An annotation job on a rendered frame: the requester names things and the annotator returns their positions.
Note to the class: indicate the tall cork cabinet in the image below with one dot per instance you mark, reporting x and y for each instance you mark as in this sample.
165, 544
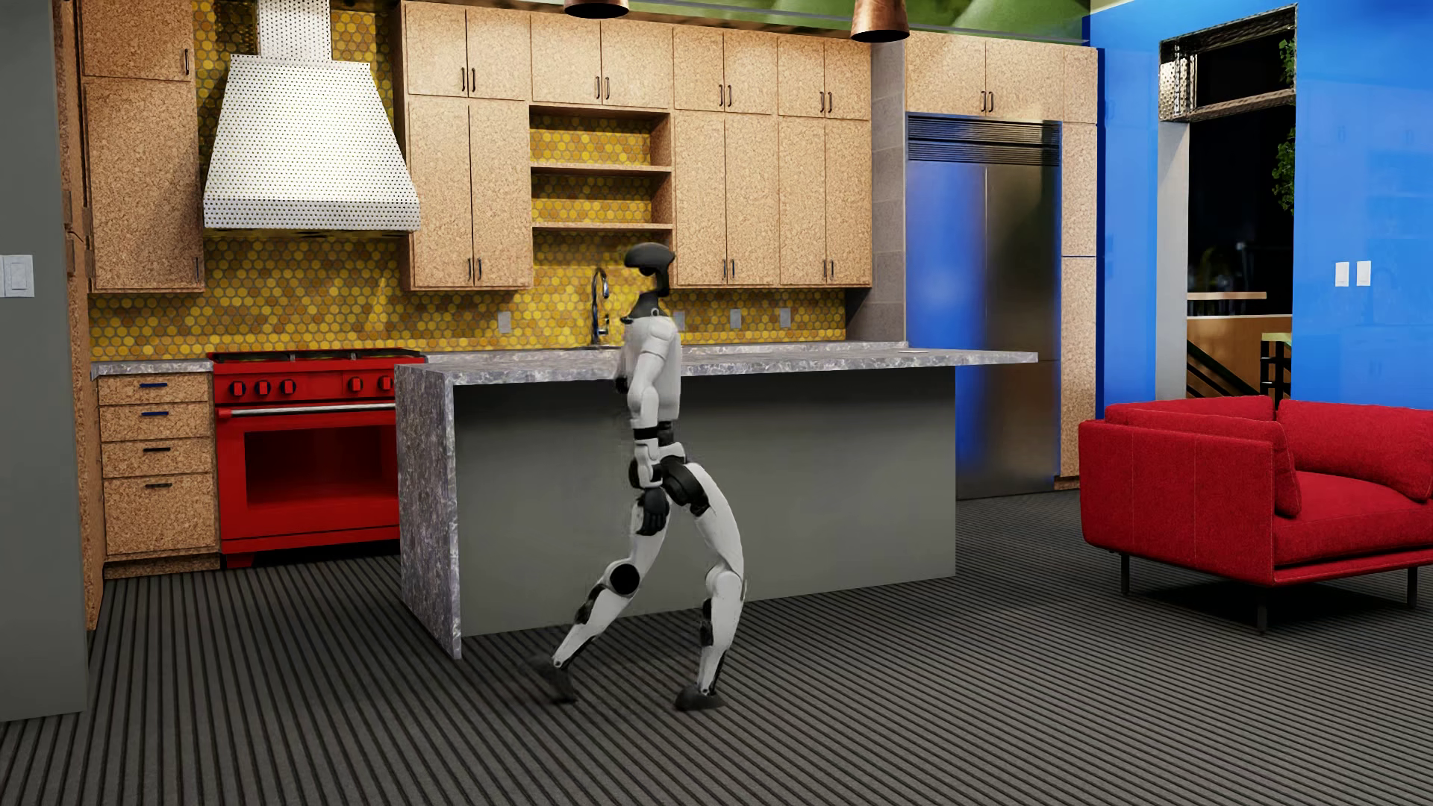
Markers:
140, 146

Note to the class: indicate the cork drawer cabinet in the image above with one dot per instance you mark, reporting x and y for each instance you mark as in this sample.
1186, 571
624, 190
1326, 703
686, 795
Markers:
157, 470

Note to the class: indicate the cork wall cabinets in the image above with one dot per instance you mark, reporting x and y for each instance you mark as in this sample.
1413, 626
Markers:
739, 168

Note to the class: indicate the grey marble kitchen island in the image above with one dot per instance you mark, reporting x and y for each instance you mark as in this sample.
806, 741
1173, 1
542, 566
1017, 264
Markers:
784, 493

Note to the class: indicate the copper pendant lamp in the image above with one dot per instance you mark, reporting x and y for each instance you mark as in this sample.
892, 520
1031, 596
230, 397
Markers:
879, 20
596, 7

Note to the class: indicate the red oven range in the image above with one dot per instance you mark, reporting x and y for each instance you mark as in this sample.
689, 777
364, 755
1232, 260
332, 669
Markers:
308, 459

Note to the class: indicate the black kitchen faucet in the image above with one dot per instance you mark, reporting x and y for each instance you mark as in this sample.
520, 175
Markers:
600, 302

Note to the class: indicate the white wall light switch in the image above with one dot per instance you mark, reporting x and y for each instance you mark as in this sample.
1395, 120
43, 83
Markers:
16, 275

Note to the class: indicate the red armchair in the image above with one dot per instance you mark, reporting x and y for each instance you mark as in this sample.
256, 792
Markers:
1198, 493

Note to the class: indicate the white humanoid robot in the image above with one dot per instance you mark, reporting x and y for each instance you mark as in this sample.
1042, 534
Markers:
655, 369

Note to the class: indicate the white perforated range hood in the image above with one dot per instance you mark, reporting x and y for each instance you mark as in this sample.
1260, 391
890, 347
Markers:
305, 146

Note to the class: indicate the stainless steel refrigerator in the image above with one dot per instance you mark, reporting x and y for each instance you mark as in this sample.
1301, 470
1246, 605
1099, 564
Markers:
985, 302

